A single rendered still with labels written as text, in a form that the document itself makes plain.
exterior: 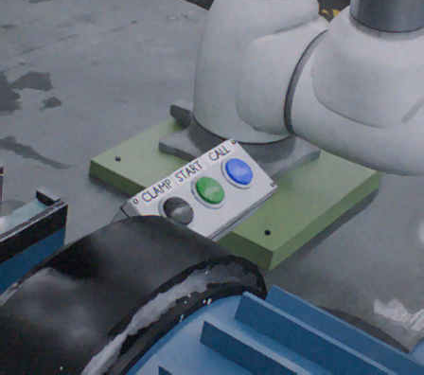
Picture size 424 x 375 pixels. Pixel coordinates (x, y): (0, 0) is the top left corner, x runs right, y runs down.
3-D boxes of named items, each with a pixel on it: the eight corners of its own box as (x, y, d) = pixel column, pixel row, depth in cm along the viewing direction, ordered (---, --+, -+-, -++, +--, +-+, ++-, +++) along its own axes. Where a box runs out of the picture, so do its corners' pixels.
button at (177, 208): (172, 238, 89) (182, 227, 88) (150, 213, 90) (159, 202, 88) (191, 224, 91) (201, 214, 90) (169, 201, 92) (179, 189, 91)
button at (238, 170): (233, 196, 97) (243, 186, 95) (213, 173, 97) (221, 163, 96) (250, 185, 99) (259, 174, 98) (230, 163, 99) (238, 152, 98)
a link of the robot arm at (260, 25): (232, 81, 156) (251, -54, 144) (332, 124, 147) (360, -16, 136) (167, 115, 144) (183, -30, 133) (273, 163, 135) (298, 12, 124)
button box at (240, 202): (152, 288, 90) (181, 258, 86) (101, 229, 91) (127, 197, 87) (254, 215, 103) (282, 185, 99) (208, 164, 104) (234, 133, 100)
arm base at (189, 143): (209, 100, 162) (213, 69, 159) (324, 153, 151) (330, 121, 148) (133, 137, 149) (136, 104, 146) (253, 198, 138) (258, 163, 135)
